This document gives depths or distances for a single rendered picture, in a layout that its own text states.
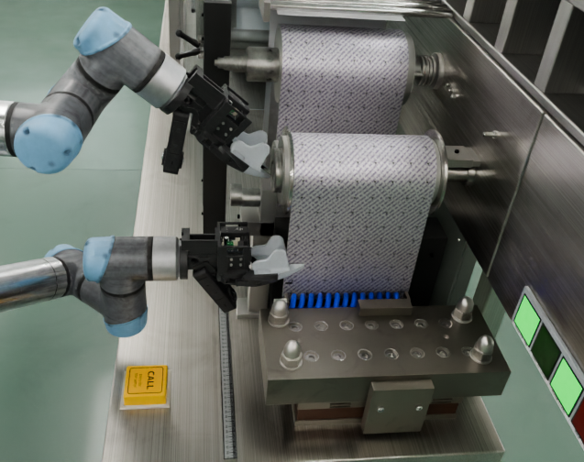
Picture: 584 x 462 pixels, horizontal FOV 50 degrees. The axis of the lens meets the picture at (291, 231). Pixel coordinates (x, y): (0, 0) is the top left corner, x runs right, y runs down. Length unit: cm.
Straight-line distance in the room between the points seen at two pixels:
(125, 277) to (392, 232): 45
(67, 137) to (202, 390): 51
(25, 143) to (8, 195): 252
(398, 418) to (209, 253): 41
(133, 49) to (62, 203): 237
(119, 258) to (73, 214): 215
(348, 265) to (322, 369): 20
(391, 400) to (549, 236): 36
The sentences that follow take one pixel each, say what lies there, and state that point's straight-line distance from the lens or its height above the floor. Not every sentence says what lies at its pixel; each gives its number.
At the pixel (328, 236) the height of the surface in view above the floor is 116.
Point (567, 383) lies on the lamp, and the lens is 89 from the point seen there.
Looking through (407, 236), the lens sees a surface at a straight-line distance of 111.
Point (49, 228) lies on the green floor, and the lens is 312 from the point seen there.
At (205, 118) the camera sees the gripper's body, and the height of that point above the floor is 134.
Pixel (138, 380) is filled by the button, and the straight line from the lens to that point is 114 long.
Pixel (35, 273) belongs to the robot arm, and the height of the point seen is 108.
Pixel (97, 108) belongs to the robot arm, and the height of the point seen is 137.
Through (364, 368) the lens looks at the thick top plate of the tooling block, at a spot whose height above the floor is 103.
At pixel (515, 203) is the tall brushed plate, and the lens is 100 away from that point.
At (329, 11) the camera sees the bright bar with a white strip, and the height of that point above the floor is 144.
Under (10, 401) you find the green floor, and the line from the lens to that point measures 240.
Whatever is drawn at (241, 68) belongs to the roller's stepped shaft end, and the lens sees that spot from 123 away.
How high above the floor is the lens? 178
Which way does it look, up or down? 36 degrees down
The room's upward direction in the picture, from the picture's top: 6 degrees clockwise
